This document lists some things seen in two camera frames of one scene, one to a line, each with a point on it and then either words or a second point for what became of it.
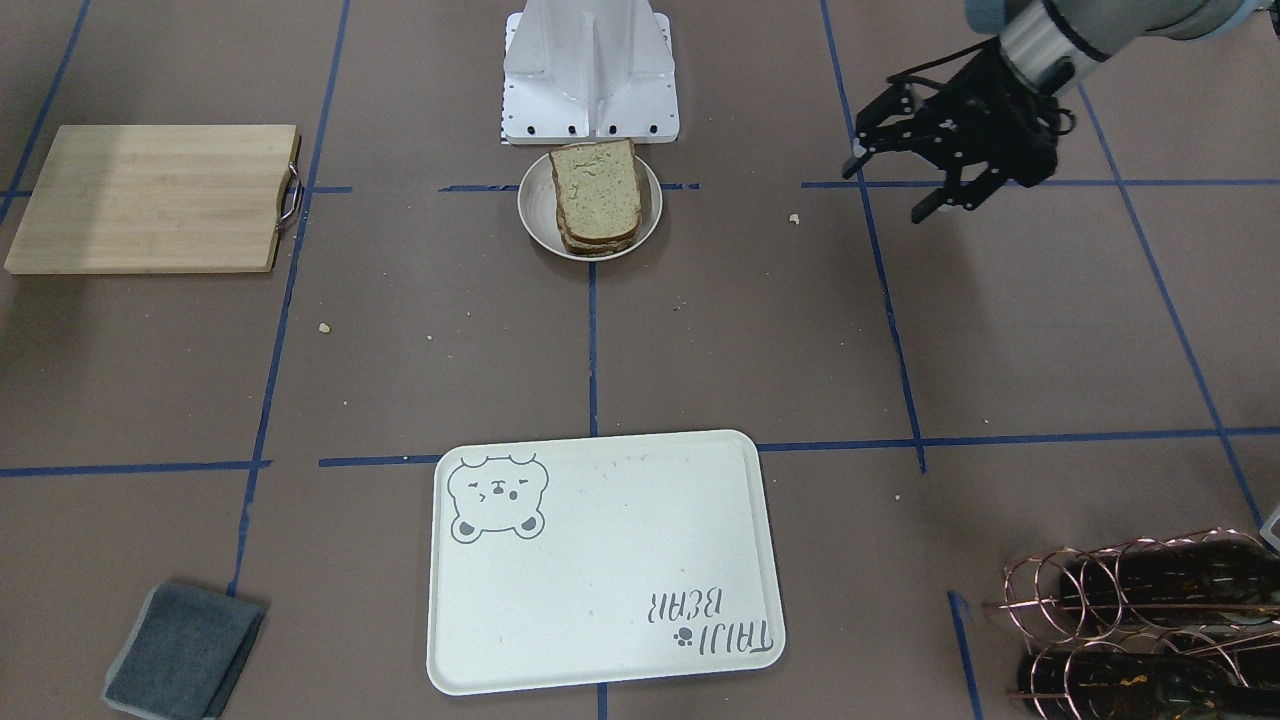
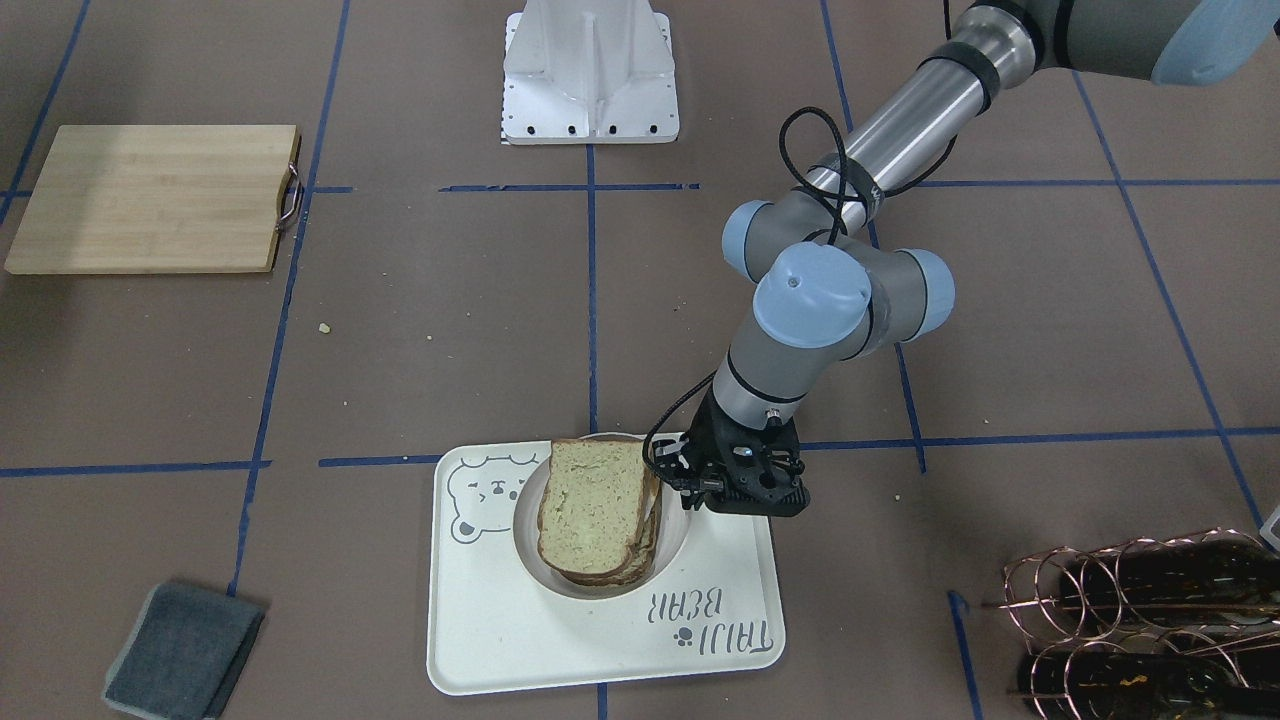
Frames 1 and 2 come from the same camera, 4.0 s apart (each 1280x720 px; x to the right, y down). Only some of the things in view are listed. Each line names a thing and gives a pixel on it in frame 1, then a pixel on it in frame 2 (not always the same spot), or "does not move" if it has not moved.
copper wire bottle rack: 1184,628 does not move
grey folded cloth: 181,655 does not move
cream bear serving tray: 574,561 does not move
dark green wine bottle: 1221,584 does not move
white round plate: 537,210 → 672,544
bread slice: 583,248 → 642,552
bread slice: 597,189 → 591,503
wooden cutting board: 185,198 does not move
